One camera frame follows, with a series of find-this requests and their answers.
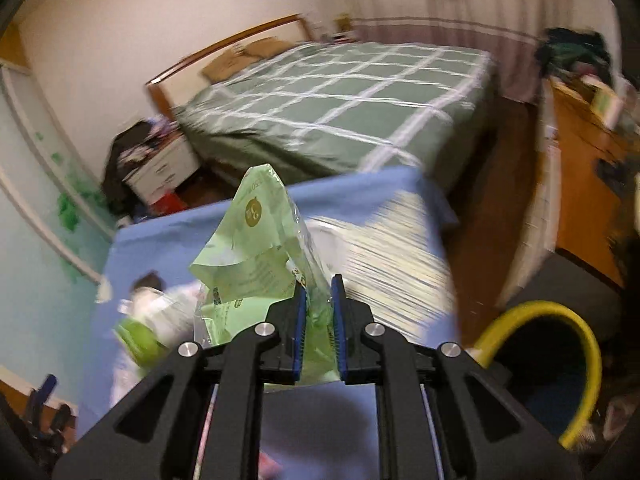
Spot light green plastic bag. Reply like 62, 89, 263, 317
190, 164, 338, 385

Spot clear green cap bottle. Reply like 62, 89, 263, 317
114, 282, 203, 370

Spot yellow rimmed dark trash bin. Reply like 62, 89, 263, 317
469, 300, 602, 450

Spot blue patterned tablecloth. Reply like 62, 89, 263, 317
54, 167, 458, 479

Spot bed with green plaid duvet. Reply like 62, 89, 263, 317
174, 42, 498, 191

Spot white bedside nightstand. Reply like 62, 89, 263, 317
125, 136, 200, 206

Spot sliding glass wardrobe door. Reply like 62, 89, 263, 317
1, 66, 115, 403

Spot dark clothes pile on nightstand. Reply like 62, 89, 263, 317
101, 116, 178, 218

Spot brown left pillow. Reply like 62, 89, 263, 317
200, 50, 260, 84

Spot brown pillow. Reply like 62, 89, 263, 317
200, 50, 260, 84
243, 37, 296, 60

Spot brown right pillow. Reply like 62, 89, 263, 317
243, 37, 296, 60

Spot wooden headboard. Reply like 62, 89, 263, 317
144, 14, 318, 120

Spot wooden desk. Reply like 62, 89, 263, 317
498, 79, 627, 307

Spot yellow tissue box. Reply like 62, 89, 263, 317
334, 13, 352, 34

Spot pink white striped curtain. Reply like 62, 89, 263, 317
329, 0, 573, 102

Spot clothes pile on desk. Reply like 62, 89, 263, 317
535, 27, 612, 86

